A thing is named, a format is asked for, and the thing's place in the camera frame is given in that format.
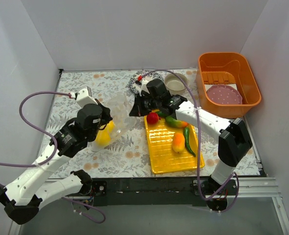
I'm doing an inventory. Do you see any clear zip top bag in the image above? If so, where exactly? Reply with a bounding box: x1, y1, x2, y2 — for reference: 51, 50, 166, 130
92, 94, 135, 150

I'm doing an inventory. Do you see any green red mango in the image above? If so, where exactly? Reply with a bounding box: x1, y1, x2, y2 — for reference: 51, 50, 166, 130
165, 116, 188, 128

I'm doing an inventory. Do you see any yellow pear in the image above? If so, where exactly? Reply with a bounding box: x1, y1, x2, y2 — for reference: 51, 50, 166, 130
102, 120, 115, 135

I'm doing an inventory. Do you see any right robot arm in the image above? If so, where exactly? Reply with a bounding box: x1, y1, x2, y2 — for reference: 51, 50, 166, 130
129, 78, 252, 195

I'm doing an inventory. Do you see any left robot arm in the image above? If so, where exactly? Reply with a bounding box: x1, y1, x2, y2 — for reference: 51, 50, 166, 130
0, 100, 112, 225

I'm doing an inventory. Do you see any red pomegranate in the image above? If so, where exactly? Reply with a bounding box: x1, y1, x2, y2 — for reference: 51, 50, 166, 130
146, 112, 160, 125

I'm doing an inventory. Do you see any green cucumber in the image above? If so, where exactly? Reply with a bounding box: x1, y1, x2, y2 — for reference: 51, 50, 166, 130
156, 111, 168, 118

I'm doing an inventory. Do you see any beige ceramic bowl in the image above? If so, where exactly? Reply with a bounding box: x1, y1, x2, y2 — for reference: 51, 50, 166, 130
164, 73, 188, 95

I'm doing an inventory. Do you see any blue floral plate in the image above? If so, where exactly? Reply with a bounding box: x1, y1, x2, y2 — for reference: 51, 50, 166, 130
129, 70, 164, 94

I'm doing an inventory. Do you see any green chili pepper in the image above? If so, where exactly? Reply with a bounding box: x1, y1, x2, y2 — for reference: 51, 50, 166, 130
183, 127, 196, 157

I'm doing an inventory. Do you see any orange mango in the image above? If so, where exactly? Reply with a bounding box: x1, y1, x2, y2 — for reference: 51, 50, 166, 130
172, 133, 185, 153

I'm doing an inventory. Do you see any yellow plastic tray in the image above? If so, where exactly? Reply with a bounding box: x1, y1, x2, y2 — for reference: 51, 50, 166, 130
144, 116, 205, 174

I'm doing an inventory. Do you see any pink dotted plate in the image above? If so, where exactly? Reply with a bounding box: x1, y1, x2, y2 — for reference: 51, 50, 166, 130
206, 84, 243, 105

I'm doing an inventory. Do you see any orange plastic basin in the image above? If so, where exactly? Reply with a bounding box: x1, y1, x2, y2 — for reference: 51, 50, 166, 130
196, 52, 261, 118

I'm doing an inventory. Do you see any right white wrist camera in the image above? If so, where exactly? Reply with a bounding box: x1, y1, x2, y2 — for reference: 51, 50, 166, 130
135, 76, 150, 96

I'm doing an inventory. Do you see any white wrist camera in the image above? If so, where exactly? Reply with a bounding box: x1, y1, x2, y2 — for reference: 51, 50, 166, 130
135, 76, 150, 96
75, 87, 97, 108

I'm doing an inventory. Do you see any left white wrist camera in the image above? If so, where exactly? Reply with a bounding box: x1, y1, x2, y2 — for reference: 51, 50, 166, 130
75, 87, 97, 108

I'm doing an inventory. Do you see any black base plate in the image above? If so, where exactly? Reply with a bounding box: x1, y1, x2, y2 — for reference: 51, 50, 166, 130
63, 176, 239, 208

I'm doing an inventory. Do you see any aluminium rail frame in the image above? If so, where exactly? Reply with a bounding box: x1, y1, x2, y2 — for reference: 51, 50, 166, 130
9, 177, 289, 235

